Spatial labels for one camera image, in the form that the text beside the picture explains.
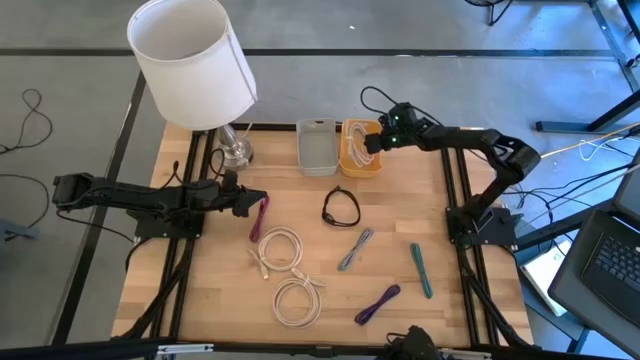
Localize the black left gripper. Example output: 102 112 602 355
218 183 269 219

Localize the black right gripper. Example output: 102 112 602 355
363 119 431 155

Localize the white USB cable coil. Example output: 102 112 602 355
345 121 376 169
247 226 305 281
271 267 326 330

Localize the black USB cable coil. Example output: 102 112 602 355
321 185 362 229

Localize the yellow plastic bin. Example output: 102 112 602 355
339 118 384 179

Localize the silver lamp base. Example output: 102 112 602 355
215 123 255 171

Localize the grey plastic bin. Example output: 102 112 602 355
295 117 340 177

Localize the white lamp shade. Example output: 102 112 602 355
126 0 259 131

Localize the black chair base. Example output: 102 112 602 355
463 0 515 27

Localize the white box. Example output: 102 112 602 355
518 238 575 317

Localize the black laptop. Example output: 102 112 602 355
547 209 640 357

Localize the dark monitor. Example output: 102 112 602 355
612 149 640 224

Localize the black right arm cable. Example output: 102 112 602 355
359 85 444 126

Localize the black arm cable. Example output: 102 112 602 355
359 85 444 126
207 147 227 180

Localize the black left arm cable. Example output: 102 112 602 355
207 147 227 180

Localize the black aluminium frame rail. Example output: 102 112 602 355
112 127 217 341
439 147 534 349
192 122 446 133

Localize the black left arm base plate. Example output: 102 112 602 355
125 199 207 240

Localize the grey cable bundle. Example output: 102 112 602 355
337 227 375 273

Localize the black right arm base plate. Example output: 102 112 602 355
446 204 524 246

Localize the purple cable bundle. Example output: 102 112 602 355
354 283 402 327

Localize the silver frame bracket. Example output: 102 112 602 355
156 343 215 356
442 348 492 360

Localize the black desk frame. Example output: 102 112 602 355
534 89 640 135
588 0 640 94

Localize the black table-level camera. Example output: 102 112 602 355
382 324 444 360

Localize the black floor cable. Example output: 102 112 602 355
0 173 51 230
0 88 54 155

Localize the black cable bunch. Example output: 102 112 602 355
502 162 636 211

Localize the white thin cable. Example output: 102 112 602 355
578 134 624 162

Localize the yellow cable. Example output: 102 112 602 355
539 121 640 160

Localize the black aluminium frame beam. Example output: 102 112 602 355
0 337 640 360

